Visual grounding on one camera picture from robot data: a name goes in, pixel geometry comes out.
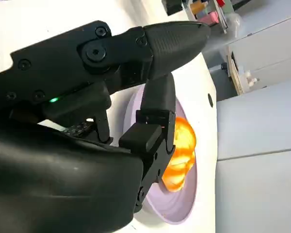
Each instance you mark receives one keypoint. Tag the orange spool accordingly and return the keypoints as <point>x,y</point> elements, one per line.
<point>197,6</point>

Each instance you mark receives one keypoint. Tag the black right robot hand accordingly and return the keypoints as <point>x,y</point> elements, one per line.
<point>51,174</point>

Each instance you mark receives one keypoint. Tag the black table grommet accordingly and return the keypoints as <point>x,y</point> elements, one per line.
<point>210,100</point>

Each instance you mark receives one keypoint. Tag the pink box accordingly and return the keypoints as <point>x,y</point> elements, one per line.
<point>208,18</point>

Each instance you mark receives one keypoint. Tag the wooden board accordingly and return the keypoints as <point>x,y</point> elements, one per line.
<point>235,70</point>

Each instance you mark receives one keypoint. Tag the white cabinet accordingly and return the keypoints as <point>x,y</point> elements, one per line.
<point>271,48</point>

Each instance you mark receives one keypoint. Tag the grey partition panel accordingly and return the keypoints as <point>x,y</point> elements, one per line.
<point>257,121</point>
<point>257,194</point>

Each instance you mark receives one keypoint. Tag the lilac plate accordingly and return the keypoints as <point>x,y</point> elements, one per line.
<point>177,201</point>

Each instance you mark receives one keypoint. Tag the black box device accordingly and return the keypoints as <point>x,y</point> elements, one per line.
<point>174,7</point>

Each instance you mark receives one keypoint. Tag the clear plastic bottle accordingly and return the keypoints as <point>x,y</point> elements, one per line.
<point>234,24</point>

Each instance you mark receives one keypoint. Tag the orange white toy bread roll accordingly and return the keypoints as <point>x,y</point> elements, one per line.
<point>184,145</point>

